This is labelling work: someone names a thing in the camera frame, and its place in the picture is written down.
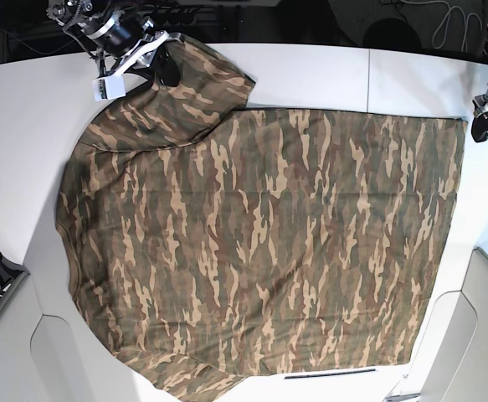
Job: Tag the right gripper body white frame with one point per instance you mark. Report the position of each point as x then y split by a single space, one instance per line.
141 54

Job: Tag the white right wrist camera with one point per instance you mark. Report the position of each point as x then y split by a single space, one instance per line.
109 87

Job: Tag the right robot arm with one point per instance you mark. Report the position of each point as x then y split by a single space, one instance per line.
125 42

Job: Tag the camouflage T-shirt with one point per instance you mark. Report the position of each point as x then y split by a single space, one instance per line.
209 242

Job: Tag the dark round stool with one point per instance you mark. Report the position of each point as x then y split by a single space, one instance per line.
391 34

